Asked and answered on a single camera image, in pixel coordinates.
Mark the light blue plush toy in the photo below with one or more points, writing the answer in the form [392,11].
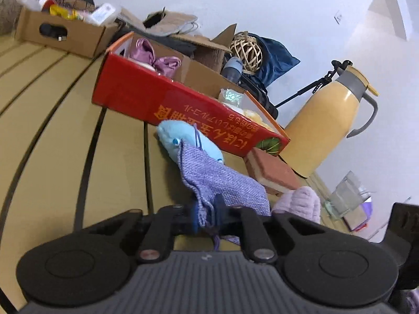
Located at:
[171,133]

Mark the clear plastic container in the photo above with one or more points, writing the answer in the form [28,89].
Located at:
[347,196]

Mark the lilac fluffy towel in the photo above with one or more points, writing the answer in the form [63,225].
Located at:
[302,202]

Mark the large open cardboard box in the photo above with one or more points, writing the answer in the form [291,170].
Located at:
[210,52]

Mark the yellow thermos jug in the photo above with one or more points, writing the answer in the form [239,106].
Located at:
[326,119]

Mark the purple knitted pouch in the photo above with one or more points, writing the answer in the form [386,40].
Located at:
[215,186]

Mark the red orange cardboard tray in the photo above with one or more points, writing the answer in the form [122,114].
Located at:
[190,95]

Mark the pink satin bow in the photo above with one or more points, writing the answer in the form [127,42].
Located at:
[144,53]

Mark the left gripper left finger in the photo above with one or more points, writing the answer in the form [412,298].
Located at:
[168,223]

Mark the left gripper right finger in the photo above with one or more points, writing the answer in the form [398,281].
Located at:
[247,225]

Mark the small brown cardboard box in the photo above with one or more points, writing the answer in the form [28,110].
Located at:
[72,36]

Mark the red scouring sponge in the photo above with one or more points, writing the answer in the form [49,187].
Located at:
[271,172]

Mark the white yellow plush dog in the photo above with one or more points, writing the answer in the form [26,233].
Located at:
[255,117]

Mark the blue water bottle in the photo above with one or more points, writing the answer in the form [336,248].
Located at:
[233,70]

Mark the woven rattan ball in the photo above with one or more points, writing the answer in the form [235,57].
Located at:
[246,48]

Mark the dark blue jacket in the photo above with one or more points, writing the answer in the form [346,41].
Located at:
[276,61]

